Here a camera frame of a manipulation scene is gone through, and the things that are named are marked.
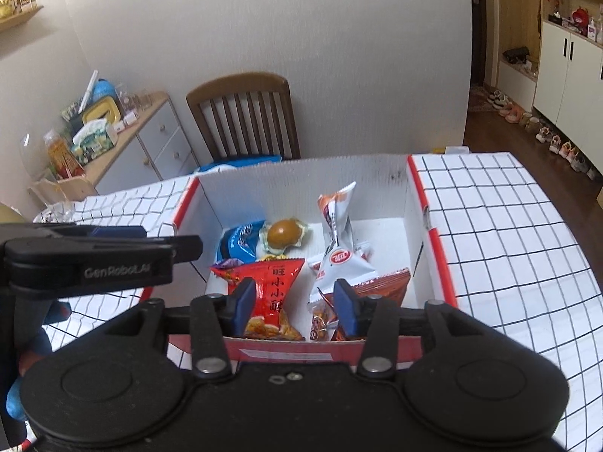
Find wooden side cabinet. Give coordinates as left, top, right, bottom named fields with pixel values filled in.
left=28, top=92, right=201, bottom=199

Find blue white bag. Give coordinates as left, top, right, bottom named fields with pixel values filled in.
left=195, top=154, right=283, bottom=175

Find wooden organiser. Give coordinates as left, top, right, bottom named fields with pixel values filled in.
left=27, top=174, right=88, bottom=205

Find blue snack packet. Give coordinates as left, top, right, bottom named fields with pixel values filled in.
left=216, top=219, right=267, bottom=264

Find row of shoes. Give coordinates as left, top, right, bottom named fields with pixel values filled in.
left=487, top=89, right=603, bottom=182

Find wooden wall shelf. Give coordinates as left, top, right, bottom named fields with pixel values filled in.
left=0, top=5, right=44, bottom=34

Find white lower cabinet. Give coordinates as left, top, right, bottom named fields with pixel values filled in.
left=532, top=21, right=603, bottom=133

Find doormat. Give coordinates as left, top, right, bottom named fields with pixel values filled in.
left=468, top=86, right=500, bottom=114

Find gold tapered container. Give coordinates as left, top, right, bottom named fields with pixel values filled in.
left=0, top=202, right=24, bottom=225

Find green white tissue pack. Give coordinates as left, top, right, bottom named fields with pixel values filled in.
left=72, top=120, right=118, bottom=156

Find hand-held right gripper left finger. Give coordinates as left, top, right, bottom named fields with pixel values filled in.
left=92, top=277, right=259, bottom=380

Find white charger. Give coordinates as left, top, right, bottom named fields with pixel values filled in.
left=107, top=113, right=138, bottom=135

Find drinking glasses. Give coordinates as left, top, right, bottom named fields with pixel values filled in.
left=115, top=84, right=156, bottom=114

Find person's left hand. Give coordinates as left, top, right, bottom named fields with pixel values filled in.
left=16, top=300, right=72, bottom=377

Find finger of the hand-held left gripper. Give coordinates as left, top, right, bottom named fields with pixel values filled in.
left=159, top=235, right=204, bottom=265
left=92, top=225, right=148, bottom=241

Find red-brown foil packet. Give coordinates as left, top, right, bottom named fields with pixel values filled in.
left=351, top=267, right=412, bottom=340

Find red cardboard box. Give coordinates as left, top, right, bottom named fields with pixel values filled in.
left=136, top=152, right=459, bottom=373

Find clear drinking glass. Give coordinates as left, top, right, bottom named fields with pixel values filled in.
left=35, top=200, right=78, bottom=224

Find checked white tablecloth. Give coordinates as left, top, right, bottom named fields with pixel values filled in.
left=33, top=152, right=589, bottom=450

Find white shoe bench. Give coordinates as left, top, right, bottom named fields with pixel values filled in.
left=497, top=59, right=538, bottom=113

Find dark door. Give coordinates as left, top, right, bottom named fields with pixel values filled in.
left=468, top=0, right=488, bottom=88

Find egg snack packet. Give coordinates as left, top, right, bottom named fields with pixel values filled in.
left=257, top=217, right=312, bottom=259

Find wooden chair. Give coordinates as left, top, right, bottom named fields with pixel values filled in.
left=186, top=72, right=302, bottom=163

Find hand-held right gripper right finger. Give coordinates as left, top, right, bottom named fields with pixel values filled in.
left=334, top=279, right=507, bottom=380

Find yellow blue lunch bag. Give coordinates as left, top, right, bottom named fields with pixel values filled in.
left=80, top=80, right=122, bottom=125

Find orange packet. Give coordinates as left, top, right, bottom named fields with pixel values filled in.
left=43, top=129, right=86, bottom=180

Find grey chip packet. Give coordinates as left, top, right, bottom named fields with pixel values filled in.
left=308, top=181, right=378, bottom=307

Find white stick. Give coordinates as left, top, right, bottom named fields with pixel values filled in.
left=80, top=70, right=99, bottom=113

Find clear glass dome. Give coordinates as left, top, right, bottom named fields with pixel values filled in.
left=19, top=131, right=52, bottom=184

